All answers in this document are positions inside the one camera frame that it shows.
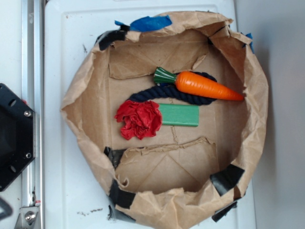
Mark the metal corner bracket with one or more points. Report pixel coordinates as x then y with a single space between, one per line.
28 218

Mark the brown paper bag tray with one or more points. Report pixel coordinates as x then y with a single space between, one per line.
183 175

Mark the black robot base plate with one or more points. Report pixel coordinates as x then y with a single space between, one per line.
16 136

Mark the orange plastic toy carrot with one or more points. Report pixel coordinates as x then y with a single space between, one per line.
195 84

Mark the crumpled red paper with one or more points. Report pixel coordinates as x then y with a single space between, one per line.
142 119

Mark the green wooden block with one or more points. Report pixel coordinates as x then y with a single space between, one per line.
180 115

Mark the aluminium frame rail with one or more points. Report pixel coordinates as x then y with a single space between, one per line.
32 91

